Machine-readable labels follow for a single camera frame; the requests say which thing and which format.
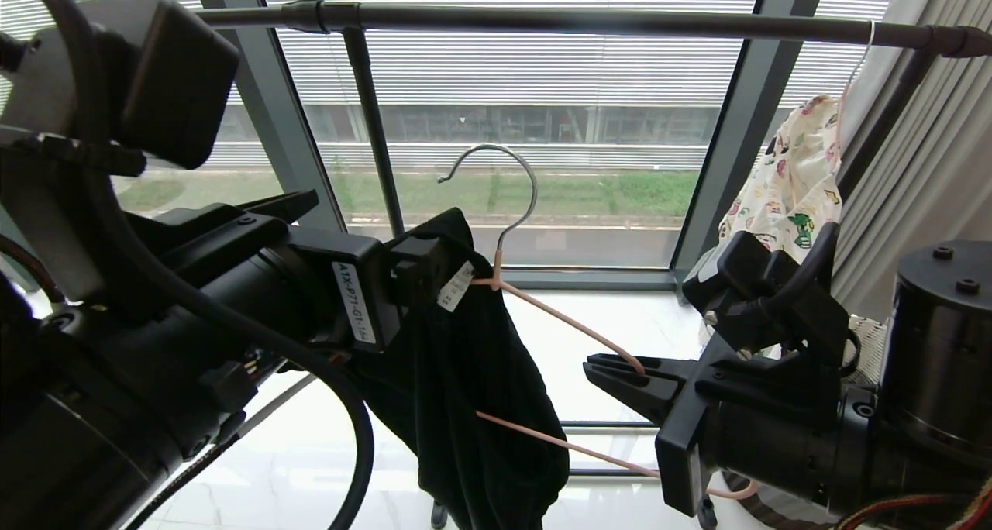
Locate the pink clothes hanger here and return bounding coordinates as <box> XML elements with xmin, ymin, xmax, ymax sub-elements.
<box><xmin>831</xmin><ymin>22</ymin><xmax>878</xmax><ymax>155</ymax></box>
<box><xmin>436</xmin><ymin>143</ymin><xmax>759</xmax><ymax>501</ymax></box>

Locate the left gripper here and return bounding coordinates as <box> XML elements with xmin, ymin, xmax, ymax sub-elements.
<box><xmin>151</xmin><ymin>224</ymin><xmax>404</xmax><ymax>377</ymax></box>

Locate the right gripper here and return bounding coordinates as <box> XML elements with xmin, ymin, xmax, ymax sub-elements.
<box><xmin>583</xmin><ymin>353</ymin><xmax>880</xmax><ymax>519</ymax></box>

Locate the black clothes rack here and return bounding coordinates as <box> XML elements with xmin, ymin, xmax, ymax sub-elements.
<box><xmin>194</xmin><ymin>0</ymin><xmax>992</xmax><ymax>530</ymax></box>

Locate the window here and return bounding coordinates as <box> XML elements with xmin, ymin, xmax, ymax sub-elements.
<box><xmin>0</xmin><ymin>0</ymin><xmax>904</xmax><ymax>292</ymax></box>

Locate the cream printed garment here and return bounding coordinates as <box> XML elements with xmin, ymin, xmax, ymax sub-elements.
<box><xmin>700</xmin><ymin>95</ymin><xmax>846</xmax><ymax>346</ymax></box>

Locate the black garment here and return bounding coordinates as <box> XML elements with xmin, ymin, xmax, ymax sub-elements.
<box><xmin>349</xmin><ymin>207</ymin><xmax>571</xmax><ymax>530</ymax></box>

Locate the beige curtain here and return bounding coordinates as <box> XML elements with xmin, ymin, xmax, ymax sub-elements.
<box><xmin>833</xmin><ymin>0</ymin><xmax>992</xmax><ymax>323</ymax></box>

